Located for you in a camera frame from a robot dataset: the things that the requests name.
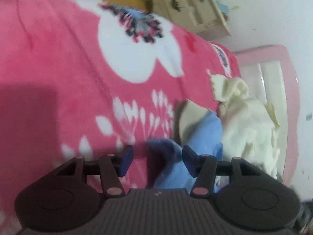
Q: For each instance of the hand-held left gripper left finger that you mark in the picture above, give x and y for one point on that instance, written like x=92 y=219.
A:
x=126 y=160

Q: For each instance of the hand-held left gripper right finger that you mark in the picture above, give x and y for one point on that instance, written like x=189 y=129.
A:
x=189 y=160

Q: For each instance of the blue sweatshirt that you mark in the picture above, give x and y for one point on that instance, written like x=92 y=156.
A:
x=205 y=137

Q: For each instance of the beige garment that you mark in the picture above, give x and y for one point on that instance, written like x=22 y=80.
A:
x=190 y=117

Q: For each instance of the cream knit sweater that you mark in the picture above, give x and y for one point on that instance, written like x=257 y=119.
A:
x=249 y=122

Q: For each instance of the pink floral blanket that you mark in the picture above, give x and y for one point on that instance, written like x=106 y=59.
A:
x=61 y=66

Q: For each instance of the pink bed headboard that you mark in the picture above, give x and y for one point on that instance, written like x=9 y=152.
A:
x=291 y=90

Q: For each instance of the cream nightstand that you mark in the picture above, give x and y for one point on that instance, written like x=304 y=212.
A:
x=190 y=5

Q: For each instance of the blue paper sheet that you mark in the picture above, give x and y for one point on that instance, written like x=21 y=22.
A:
x=222 y=5

